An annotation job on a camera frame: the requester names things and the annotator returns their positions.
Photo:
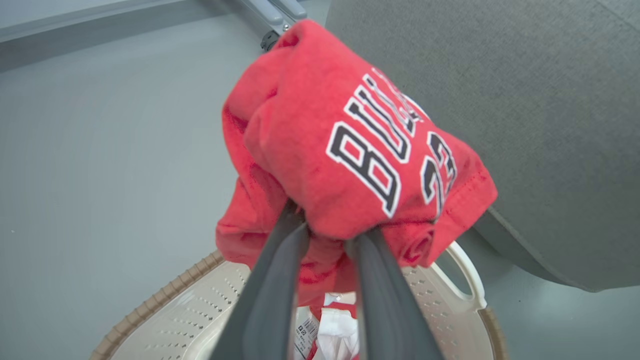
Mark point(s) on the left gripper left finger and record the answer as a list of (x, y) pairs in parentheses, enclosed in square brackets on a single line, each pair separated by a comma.
[(265, 300)]

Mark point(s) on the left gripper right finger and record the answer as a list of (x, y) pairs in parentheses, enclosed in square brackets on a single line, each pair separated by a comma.
[(390, 310)]

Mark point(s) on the white garment with red trim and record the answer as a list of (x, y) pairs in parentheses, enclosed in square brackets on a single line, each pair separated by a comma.
[(335, 332)]

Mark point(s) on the red Bulls shirt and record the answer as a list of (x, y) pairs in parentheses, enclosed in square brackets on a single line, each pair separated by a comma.
[(310, 150)]

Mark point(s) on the cream perforated laundry basket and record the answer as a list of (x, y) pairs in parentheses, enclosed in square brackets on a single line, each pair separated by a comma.
[(190, 320)]

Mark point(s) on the grey fabric ottoman seat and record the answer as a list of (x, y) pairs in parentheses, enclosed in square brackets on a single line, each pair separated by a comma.
[(550, 125)]

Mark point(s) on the black caster wheel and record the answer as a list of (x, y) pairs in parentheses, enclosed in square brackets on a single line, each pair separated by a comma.
[(269, 41)]

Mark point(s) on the grey wheeled stand leg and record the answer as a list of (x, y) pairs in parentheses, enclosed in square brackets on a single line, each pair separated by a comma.
[(270, 12)]

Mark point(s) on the white partition panel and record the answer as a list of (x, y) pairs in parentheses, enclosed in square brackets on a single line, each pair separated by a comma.
[(75, 25)]

